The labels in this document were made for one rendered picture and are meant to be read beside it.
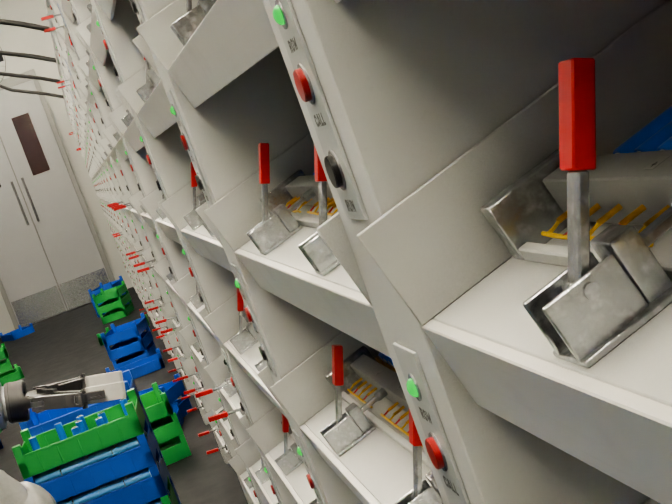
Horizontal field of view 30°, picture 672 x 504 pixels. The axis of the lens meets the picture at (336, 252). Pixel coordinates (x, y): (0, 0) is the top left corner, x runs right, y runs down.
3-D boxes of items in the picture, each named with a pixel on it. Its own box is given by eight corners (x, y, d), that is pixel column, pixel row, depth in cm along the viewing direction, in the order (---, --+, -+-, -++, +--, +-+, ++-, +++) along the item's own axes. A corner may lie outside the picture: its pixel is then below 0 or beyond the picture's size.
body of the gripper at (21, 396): (10, 419, 232) (60, 411, 234) (7, 428, 223) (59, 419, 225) (3, 380, 231) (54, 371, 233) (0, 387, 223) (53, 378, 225)
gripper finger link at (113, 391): (84, 387, 224) (84, 388, 223) (123, 380, 225) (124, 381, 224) (87, 404, 224) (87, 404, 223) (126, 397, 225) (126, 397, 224)
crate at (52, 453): (23, 479, 296) (11, 448, 295) (32, 459, 316) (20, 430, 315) (144, 433, 299) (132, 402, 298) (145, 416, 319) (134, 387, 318)
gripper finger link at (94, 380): (87, 392, 236) (87, 392, 237) (124, 386, 238) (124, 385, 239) (84, 377, 236) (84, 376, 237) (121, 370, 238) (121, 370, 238)
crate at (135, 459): (35, 510, 296) (23, 479, 296) (43, 488, 316) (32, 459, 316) (156, 464, 300) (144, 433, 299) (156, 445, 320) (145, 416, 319)
